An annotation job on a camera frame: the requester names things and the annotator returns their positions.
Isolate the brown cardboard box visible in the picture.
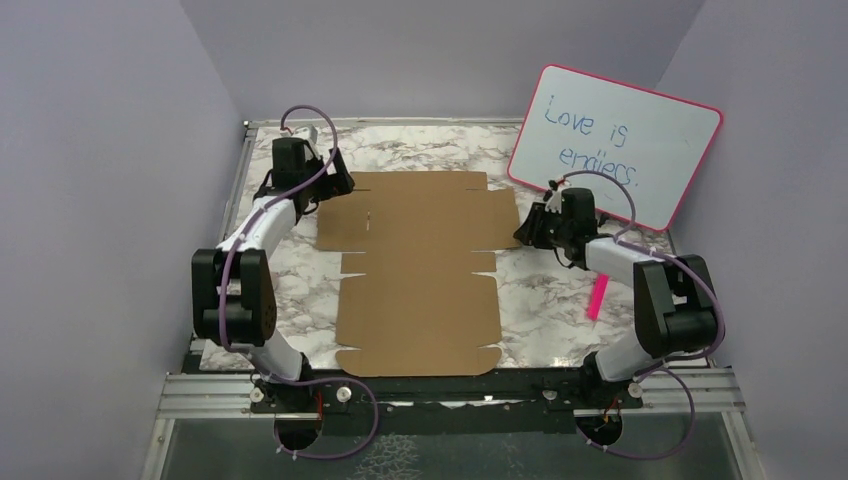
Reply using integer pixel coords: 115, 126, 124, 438
315, 171, 519, 377

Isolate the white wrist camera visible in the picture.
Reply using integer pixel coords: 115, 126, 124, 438
292, 125, 318, 143
543, 190, 562, 215

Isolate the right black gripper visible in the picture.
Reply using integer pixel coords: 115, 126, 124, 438
513, 201, 572, 250

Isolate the pink marker pen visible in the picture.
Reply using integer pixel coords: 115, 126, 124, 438
586, 274, 609, 321

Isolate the pink framed whiteboard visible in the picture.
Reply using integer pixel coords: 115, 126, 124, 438
507, 65, 723, 232

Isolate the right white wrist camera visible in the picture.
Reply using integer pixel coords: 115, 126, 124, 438
543, 190, 562, 215

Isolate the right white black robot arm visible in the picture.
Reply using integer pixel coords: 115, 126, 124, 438
513, 187, 724, 407

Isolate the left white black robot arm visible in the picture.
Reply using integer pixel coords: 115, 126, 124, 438
191, 137, 355, 411

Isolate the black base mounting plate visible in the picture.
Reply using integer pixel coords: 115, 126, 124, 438
182, 354, 644, 439

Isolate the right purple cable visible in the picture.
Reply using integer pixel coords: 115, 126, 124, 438
559, 170, 727, 461

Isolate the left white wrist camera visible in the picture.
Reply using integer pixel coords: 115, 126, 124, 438
292, 125, 318, 143

